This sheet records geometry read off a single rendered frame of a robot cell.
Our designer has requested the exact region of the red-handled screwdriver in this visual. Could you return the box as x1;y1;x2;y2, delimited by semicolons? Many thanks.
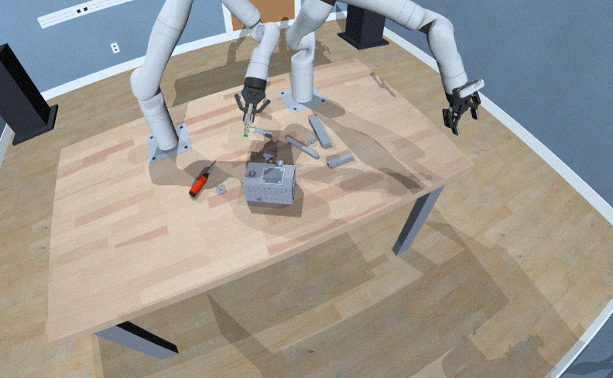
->
189;163;216;197

